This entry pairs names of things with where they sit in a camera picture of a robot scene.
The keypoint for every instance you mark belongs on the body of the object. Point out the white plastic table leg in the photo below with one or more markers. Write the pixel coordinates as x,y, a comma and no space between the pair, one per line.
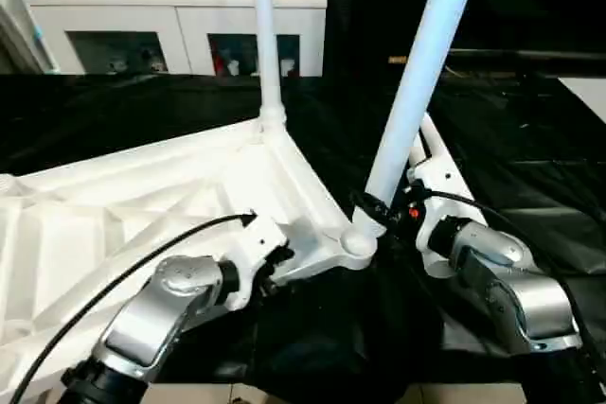
265,26
434,139
417,153
421,73

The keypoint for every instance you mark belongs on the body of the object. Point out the white plastic table top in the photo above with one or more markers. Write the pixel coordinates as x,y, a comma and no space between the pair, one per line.
123,205

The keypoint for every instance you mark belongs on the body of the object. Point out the white flat board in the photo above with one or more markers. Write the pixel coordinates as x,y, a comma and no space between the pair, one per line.
587,96

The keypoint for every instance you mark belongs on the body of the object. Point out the black mat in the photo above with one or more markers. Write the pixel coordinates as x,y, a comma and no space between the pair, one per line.
114,111

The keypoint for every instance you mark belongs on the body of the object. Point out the white cabinet with glass doors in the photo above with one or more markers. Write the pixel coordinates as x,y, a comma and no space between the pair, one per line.
142,2

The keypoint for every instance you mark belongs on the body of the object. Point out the light blue plastic pole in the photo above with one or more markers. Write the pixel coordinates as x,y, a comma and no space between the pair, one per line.
33,16

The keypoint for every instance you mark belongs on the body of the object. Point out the grey curtain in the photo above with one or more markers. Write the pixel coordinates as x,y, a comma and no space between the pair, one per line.
11,35

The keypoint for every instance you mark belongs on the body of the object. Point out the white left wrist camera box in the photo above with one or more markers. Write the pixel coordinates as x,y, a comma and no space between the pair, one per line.
254,248

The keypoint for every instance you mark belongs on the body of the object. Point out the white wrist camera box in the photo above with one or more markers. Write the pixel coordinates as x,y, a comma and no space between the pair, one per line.
443,186
254,248

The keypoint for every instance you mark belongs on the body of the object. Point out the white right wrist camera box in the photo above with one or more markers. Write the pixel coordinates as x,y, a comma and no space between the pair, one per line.
443,186

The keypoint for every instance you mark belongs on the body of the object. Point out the black metal rail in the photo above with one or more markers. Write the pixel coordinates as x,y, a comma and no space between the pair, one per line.
530,60

